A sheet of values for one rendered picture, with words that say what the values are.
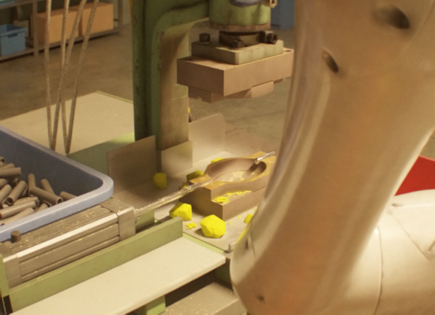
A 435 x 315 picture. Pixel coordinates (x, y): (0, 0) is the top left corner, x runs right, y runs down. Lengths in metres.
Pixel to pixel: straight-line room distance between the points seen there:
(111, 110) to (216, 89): 0.75
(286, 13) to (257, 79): 6.37
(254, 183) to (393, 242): 0.43
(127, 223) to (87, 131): 0.65
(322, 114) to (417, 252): 0.31
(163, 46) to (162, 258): 0.35
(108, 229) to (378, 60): 0.63
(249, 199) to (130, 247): 0.22
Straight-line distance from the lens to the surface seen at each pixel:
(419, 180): 2.03
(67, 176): 1.15
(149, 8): 1.15
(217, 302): 0.94
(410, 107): 0.37
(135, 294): 0.87
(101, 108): 1.71
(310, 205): 0.50
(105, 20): 7.04
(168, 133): 1.17
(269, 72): 1.03
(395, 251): 0.68
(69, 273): 0.88
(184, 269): 0.92
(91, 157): 1.29
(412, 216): 0.70
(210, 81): 0.98
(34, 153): 1.23
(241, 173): 1.14
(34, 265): 0.86
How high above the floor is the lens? 1.47
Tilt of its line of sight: 21 degrees down
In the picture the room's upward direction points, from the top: straight up
